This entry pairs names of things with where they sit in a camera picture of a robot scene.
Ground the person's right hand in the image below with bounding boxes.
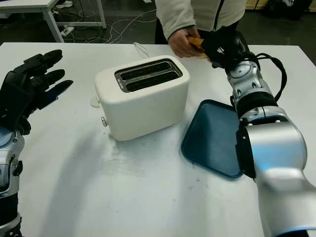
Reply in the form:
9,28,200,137
168,28,207,59

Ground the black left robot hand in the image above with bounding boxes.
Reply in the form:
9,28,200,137
0,49,74,111

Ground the white floor cable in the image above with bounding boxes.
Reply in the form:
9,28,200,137
105,8,159,44

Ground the black bag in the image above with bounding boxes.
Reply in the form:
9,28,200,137
264,0,306,21

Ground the white power strip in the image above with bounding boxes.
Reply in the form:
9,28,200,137
60,25,75,37

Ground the white toaster power cord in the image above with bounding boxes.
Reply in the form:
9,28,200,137
133,42,150,60

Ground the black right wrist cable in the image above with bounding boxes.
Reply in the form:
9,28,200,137
253,52,288,102

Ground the person's right forearm cream sleeve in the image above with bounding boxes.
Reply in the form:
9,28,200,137
156,0,197,41

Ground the person in cream jacket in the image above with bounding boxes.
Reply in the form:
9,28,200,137
155,0,247,45

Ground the cream white toaster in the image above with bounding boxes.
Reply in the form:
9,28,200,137
89,55,191,142

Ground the dark blue plastic tray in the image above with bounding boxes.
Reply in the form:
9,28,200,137
180,99,244,182

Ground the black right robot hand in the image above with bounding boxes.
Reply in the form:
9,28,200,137
201,25,250,70

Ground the brown toast slice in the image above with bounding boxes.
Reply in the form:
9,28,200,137
187,36,213,62

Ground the white metal frame table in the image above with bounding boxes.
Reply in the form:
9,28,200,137
0,0,107,43

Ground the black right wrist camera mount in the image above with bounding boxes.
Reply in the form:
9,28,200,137
232,31,250,55

